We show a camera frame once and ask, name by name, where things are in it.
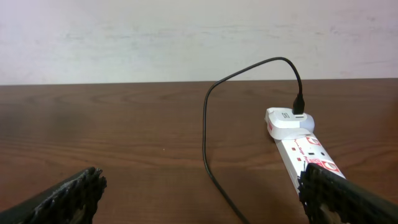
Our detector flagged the black charging cable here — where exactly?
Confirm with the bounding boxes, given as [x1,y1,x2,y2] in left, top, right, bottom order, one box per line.
[202,56,306,224]

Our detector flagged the white USB charger plug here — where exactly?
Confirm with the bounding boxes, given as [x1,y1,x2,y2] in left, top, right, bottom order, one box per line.
[264,108,315,140]

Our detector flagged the white power strip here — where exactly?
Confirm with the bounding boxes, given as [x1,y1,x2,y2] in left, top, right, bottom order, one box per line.
[275,134,344,193]

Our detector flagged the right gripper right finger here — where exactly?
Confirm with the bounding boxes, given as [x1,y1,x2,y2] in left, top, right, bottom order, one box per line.
[298,163,397,224]

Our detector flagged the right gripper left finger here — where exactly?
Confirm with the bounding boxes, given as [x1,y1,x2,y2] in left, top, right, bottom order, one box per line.
[1,167,107,224]

